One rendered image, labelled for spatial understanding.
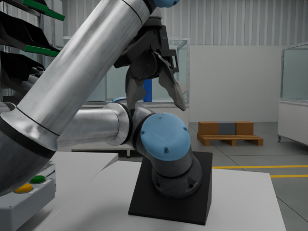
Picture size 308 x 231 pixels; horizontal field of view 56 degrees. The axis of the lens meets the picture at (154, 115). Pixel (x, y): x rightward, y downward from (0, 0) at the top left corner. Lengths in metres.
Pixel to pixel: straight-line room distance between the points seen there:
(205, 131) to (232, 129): 0.60
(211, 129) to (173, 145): 5.70
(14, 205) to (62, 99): 0.38
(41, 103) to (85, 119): 0.25
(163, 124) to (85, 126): 0.19
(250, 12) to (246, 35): 0.71
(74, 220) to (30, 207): 0.14
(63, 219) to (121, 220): 0.16
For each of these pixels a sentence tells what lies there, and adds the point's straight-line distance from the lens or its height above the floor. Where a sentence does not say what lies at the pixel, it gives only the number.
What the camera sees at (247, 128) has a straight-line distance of 6.61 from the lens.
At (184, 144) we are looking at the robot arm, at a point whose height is 1.09.
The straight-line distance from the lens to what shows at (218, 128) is 6.42.
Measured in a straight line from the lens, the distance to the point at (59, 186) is 1.15.
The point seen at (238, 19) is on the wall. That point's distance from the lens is 10.07.
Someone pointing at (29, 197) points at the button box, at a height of 0.95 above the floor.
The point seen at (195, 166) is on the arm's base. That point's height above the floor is 1.01.
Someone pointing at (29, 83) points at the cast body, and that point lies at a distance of 1.18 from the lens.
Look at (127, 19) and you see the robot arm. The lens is 0.46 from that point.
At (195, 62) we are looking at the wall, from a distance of 9.55.
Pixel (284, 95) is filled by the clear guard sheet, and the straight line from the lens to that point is 6.57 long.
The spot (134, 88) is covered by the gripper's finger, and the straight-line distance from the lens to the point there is 0.65.
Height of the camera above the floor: 1.23
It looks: 6 degrees down
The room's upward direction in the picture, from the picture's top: straight up
